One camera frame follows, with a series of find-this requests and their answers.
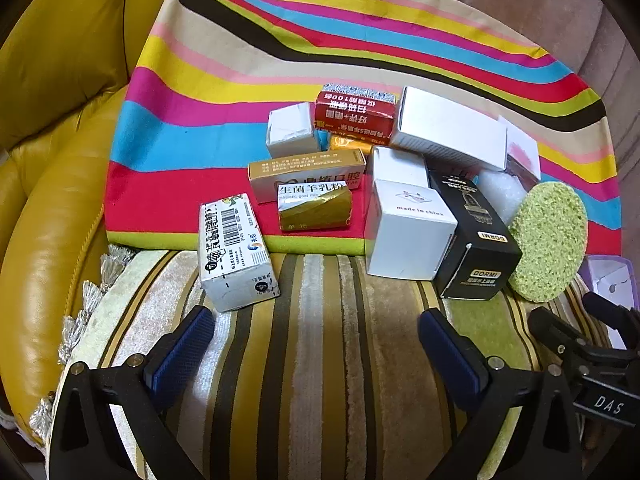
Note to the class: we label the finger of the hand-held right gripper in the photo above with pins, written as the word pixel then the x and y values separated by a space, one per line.
pixel 615 317
pixel 555 332

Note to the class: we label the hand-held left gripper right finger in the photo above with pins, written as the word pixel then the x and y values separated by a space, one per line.
pixel 450 360

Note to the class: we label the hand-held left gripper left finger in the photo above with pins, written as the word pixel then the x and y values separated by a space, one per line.
pixel 180 355

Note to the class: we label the purple cardboard box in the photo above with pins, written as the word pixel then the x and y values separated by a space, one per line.
pixel 610 275

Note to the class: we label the black box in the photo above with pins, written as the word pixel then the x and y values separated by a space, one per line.
pixel 475 240

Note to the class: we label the white card with pink print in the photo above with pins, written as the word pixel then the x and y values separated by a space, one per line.
pixel 520 152

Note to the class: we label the gold and white long box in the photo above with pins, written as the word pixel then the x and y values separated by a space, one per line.
pixel 300 167

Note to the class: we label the orange box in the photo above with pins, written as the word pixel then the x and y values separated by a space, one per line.
pixel 345 142

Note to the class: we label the red box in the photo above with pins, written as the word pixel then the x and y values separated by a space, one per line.
pixel 355 112

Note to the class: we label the round green sponge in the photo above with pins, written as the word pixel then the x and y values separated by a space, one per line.
pixel 550 240

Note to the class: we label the white barcode box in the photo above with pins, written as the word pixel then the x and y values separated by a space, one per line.
pixel 235 250

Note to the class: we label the striped green fringed cloth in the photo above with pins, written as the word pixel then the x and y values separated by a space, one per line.
pixel 320 320

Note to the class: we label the white cube box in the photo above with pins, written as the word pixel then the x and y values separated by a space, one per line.
pixel 405 230

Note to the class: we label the gold foil box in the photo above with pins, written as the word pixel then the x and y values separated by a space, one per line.
pixel 312 212

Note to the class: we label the plain white box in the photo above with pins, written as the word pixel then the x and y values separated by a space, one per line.
pixel 400 165

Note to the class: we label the large white box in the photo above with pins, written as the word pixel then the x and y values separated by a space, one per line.
pixel 445 120

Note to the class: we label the small white box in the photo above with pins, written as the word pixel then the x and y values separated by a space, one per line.
pixel 290 130

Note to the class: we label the yellow leather sofa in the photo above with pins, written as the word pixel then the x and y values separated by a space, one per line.
pixel 60 60

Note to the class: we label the striped colourful tablecloth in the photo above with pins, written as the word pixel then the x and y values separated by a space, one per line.
pixel 300 50

